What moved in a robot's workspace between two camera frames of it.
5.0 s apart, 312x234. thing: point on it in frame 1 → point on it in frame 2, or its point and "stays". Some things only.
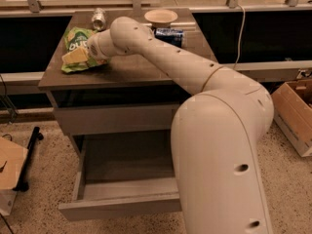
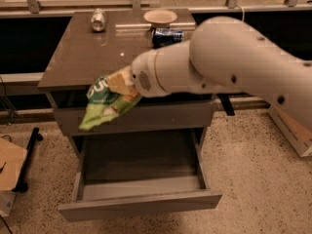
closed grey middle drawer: x=89 y=120 stays
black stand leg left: x=36 y=136 stays
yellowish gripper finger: x=74 y=57 → x=122 y=82
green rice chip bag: x=77 y=38 → x=104 y=102
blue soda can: x=171 y=35 stays
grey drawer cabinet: x=121 y=118 stays
